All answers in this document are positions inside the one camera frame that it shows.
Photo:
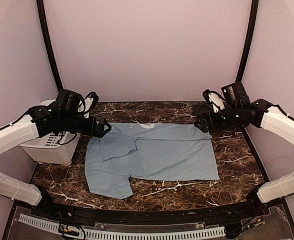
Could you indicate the white slotted cable duct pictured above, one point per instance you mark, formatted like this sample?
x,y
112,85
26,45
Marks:
x,y
87,233

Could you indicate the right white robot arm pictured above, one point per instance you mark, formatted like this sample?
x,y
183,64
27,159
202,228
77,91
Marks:
x,y
261,114

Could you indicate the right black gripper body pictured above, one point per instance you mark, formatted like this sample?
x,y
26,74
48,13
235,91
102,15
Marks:
x,y
233,116

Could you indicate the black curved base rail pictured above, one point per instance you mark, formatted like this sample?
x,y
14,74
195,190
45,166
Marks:
x,y
241,220

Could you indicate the left black frame post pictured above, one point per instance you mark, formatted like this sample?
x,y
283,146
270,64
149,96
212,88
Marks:
x,y
48,44

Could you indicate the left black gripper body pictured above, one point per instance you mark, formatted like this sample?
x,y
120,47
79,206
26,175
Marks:
x,y
69,123

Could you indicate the black frame post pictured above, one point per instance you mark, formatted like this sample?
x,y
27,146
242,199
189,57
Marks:
x,y
48,44
248,40

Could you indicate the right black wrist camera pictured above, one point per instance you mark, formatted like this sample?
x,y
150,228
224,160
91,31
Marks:
x,y
233,92

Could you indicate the right black frame post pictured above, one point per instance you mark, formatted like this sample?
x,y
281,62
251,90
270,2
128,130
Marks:
x,y
248,40

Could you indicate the white plastic laundry bin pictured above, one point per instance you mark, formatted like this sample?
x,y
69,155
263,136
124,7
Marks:
x,y
52,149

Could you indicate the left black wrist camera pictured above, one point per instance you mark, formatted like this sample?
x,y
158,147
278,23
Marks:
x,y
68,100

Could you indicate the black pinstriped shirt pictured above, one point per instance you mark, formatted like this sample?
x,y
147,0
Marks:
x,y
201,108

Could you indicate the light blue garment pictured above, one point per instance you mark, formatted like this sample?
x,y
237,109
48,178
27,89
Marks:
x,y
153,151

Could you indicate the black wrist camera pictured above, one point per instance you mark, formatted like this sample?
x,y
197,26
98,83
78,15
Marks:
x,y
233,92
68,100

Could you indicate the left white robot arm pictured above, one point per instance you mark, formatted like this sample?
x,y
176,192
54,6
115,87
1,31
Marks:
x,y
38,122

